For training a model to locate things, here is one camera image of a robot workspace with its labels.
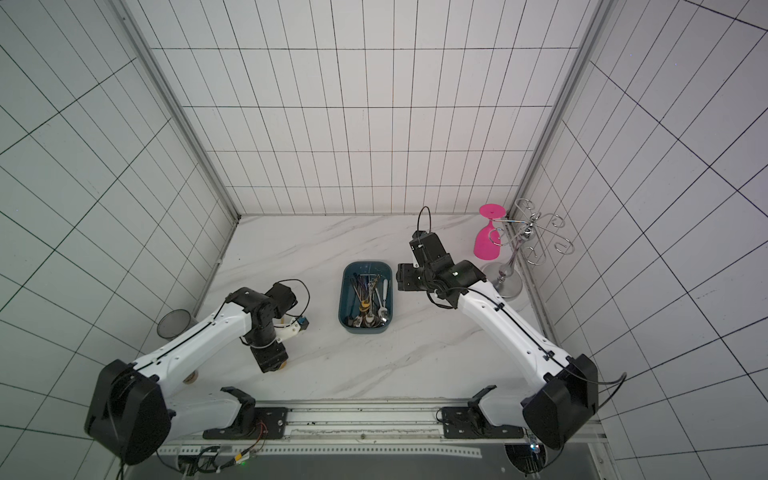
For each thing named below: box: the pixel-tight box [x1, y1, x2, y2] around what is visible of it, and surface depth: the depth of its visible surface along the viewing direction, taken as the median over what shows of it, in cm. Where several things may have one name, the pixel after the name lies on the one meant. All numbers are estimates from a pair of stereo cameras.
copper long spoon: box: [360, 275, 380, 312], surface depth 93 cm
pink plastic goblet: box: [474, 203, 507, 260], surface depth 93 cm
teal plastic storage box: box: [338, 260, 394, 334], surface depth 96 cm
